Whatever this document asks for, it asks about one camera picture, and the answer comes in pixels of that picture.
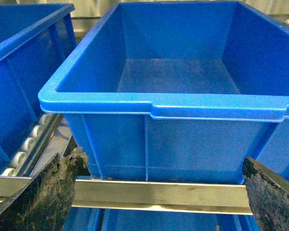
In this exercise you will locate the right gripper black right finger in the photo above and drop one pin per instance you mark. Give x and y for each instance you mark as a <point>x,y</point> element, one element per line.
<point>268,195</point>

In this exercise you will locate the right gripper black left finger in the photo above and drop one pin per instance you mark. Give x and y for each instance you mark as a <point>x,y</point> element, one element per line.
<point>44,203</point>

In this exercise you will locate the metal rack front rail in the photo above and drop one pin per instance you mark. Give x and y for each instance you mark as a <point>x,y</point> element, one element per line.
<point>160,196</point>

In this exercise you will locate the white roller conveyor track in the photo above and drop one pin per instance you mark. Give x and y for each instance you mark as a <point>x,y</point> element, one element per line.
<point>32,148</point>

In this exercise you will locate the blue plastic bin centre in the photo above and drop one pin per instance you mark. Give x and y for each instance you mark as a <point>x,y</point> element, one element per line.
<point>177,92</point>

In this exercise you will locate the blue bin lower shelf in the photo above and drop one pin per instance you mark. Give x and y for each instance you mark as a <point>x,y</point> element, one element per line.
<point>90,219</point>

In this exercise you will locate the blue plastic bin left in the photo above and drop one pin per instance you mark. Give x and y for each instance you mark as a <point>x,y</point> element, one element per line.
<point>35,39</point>

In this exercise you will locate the blue plastic bin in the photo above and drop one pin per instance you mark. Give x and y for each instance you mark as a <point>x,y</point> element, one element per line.
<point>35,39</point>
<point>177,92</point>

